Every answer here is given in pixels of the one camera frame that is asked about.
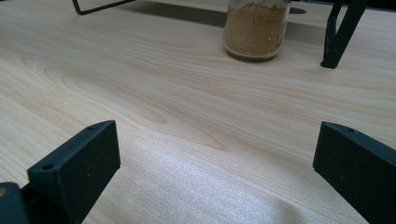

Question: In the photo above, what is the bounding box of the glass jar of brown powder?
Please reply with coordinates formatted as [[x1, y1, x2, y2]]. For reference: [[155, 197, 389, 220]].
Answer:
[[222, 0, 292, 62]]

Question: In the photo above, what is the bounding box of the black metal rack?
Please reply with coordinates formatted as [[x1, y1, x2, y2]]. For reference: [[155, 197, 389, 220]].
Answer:
[[72, 0, 370, 70]]

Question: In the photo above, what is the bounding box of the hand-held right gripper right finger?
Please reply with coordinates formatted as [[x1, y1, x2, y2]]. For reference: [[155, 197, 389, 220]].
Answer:
[[312, 121, 396, 224]]

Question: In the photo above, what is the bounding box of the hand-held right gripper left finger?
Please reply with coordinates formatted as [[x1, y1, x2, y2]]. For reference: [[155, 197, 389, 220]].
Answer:
[[20, 119, 121, 224]]

